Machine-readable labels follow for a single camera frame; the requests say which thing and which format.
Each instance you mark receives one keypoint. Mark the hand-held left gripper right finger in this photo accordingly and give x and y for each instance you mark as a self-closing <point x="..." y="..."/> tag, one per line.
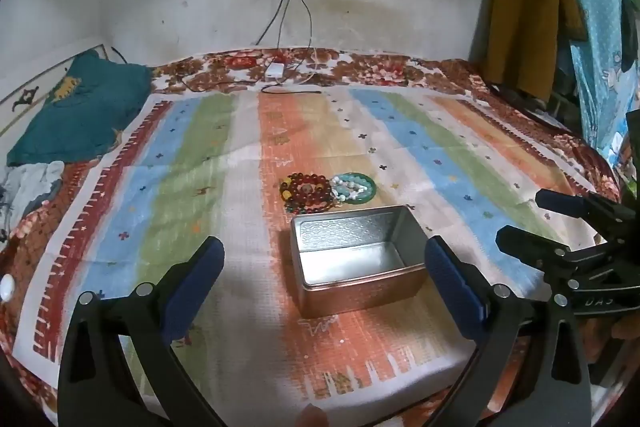
<point x="452" y="287"/>

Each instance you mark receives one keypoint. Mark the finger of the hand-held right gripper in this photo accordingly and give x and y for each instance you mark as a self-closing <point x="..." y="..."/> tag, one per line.
<point x="575" y="204"/>
<point x="532" y="249"/>

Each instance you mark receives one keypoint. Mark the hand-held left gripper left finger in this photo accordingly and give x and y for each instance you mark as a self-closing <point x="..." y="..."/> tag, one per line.
<point x="195" y="287"/>

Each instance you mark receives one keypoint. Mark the silver metal tin box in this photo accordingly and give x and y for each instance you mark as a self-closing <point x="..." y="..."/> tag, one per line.
<point x="357" y="257"/>

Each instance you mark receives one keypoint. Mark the green jade bangle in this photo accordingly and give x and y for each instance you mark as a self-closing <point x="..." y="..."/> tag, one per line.
<point x="370" y="194"/>

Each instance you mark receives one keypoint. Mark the person's right hand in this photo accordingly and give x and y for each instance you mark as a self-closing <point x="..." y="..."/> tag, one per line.
<point x="627" y="334"/>

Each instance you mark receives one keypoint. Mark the striped woven mat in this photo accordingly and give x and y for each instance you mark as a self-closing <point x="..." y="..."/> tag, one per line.
<point x="200" y="187"/>

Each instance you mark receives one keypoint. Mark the blue printed hanging cloth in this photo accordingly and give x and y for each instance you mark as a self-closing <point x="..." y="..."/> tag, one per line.
<point x="597" y="42"/>

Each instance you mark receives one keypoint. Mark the white round cap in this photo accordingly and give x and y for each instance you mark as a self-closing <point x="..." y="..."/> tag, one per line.
<point x="7" y="288"/>

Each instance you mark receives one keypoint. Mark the grey white crumpled cloth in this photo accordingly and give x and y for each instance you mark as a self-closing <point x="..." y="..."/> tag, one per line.
<point x="30" y="189"/>

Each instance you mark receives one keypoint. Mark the mustard hanging cloth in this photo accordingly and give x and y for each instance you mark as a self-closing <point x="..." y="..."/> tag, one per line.
<point x="530" y="17"/>

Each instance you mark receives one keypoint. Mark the teal pillow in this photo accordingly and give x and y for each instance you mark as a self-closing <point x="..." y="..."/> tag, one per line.
<point x="80" y="112"/>

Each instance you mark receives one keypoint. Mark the white charger block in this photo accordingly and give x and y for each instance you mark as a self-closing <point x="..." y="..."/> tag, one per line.
<point x="275" y="71"/>

